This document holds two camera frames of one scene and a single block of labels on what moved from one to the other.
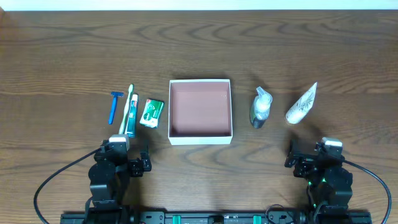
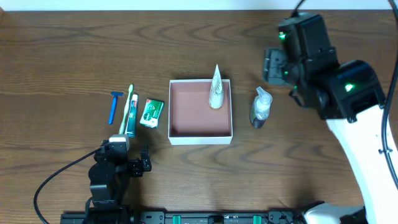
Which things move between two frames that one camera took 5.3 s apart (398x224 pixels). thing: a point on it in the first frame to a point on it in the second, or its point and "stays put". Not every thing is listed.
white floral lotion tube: x=302 y=106 to x=216 y=96
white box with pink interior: x=199 y=112 stays put
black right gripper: x=298 y=161 to x=275 y=66
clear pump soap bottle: x=260 y=107 stays put
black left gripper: x=137 y=166 stays put
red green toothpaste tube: x=133 y=117 stays put
